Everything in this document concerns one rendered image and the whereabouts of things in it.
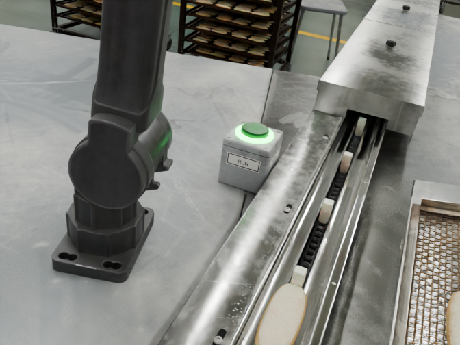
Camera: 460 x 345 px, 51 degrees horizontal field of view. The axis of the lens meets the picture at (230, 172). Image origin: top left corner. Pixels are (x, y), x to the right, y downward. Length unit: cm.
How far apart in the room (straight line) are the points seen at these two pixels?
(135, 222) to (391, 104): 49
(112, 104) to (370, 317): 35
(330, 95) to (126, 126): 50
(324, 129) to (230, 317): 44
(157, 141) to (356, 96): 45
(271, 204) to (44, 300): 28
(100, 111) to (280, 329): 26
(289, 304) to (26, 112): 58
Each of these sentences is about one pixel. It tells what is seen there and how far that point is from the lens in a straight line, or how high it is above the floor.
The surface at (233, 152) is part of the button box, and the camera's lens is 68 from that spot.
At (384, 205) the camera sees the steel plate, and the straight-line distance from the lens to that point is 75.
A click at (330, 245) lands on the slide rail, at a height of 85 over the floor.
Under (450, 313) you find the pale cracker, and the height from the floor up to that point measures 90.
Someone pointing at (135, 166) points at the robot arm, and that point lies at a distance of 46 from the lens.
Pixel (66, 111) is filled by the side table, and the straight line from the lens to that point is 90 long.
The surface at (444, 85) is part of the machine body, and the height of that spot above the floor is 82.
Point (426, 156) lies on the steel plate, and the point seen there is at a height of 82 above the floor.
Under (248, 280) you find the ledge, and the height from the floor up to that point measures 86.
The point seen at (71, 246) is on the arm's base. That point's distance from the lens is 58.
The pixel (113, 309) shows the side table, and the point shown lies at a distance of 53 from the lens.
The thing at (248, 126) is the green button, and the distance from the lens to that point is 69.
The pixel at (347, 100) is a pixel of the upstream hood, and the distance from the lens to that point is 87.
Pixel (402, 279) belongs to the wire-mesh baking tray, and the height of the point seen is 89.
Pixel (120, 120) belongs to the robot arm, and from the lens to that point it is 46.
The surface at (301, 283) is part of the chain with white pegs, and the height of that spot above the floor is 86.
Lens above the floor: 122
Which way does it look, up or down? 33 degrees down
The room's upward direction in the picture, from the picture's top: 8 degrees clockwise
